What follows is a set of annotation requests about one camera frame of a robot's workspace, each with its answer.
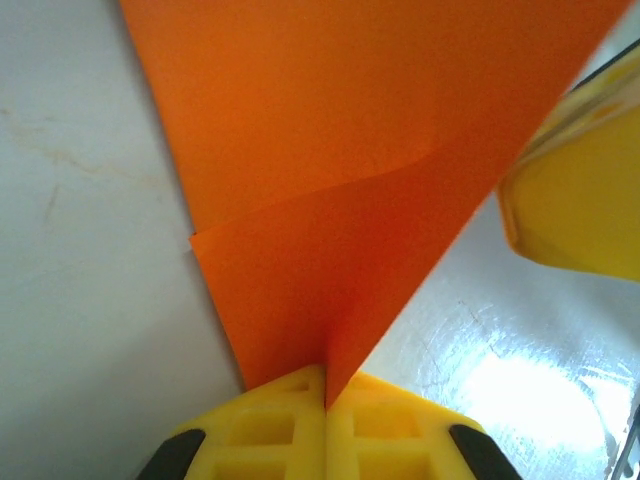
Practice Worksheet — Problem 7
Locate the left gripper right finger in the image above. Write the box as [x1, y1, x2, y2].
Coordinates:
[324, 372, 521, 480]

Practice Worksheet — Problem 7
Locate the orange paper sheet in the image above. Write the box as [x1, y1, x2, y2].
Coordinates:
[118, 0, 634, 409]

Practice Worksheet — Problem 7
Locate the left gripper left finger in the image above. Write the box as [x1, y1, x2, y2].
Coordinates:
[137, 364, 329, 480]

